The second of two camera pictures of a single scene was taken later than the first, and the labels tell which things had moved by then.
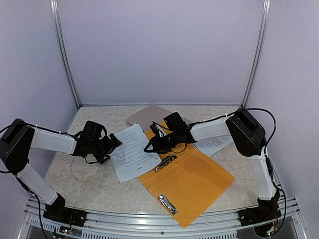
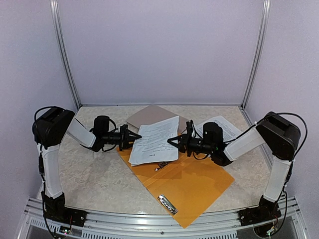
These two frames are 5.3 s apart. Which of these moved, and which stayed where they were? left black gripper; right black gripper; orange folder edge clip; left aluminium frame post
Moved: left black gripper; right black gripper
Stayed: left aluminium frame post; orange folder edge clip
